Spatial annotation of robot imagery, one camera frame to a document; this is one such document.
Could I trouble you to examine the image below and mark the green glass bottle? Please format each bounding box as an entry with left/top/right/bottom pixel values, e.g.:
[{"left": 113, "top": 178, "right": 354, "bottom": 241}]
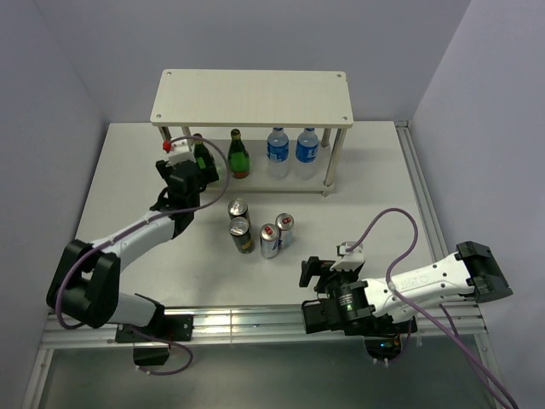
[
  {"left": 193, "top": 133, "right": 219, "bottom": 183},
  {"left": 227, "top": 129, "right": 250, "bottom": 179}
]

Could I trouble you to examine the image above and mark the silver blue energy can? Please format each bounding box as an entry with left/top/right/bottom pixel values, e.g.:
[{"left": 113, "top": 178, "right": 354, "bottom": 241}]
[
  {"left": 260, "top": 223, "right": 279, "bottom": 259},
  {"left": 275, "top": 213, "right": 295, "bottom": 249}
]

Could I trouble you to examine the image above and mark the black yellow-label can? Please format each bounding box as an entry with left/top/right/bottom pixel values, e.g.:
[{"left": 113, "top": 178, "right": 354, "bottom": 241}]
[
  {"left": 228, "top": 216, "right": 255, "bottom": 254},
  {"left": 227, "top": 198, "right": 250, "bottom": 222}
]

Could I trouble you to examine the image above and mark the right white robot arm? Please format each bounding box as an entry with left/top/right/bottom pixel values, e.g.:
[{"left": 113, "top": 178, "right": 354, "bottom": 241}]
[{"left": 299, "top": 241, "right": 513, "bottom": 337}]

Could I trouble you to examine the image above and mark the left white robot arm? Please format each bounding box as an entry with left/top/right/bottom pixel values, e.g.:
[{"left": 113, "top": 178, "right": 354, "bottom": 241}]
[{"left": 46, "top": 160, "right": 209, "bottom": 340}]

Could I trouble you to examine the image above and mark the white two-tier shelf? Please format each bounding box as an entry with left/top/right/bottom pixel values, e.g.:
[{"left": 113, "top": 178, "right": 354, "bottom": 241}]
[{"left": 150, "top": 69, "right": 354, "bottom": 196}]

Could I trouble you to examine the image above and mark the left clear water bottle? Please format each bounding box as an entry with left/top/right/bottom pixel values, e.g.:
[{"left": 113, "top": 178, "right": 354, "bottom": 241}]
[{"left": 267, "top": 128, "right": 290, "bottom": 180}]

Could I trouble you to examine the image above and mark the clear water bottle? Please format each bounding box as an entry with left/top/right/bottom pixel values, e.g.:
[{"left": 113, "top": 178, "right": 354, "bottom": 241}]
[
  {"left": 295, "top": 128, "right": 319, "bottom": 181},
  {"left": 267, "top": 128, "right": 290, "bottom": 180}
]

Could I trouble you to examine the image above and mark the right clear water bottle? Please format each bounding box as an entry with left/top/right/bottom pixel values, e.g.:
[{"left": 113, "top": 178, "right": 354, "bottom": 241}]
[{"left": 295, "top": 128, "right": 319, "bottom": 181}]

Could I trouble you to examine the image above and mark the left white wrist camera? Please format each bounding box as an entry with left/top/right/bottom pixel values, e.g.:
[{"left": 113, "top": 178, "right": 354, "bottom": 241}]
[{"left": 163, "top": 139, "right": 195, "bottom": 166}]

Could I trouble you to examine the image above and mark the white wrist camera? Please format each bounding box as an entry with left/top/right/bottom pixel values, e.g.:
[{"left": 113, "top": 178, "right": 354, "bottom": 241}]
[
  {"left": 330, "top": 241, "right": 365, "bottom": 271},
  {"left": 163, "top": 139, "right": 195, "bottom": 166}
]

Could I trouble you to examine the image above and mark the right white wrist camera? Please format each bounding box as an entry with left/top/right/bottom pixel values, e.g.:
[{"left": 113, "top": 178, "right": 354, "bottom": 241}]
[{"left": 330, "top": 241, "right": 365, "bottom": 271}]

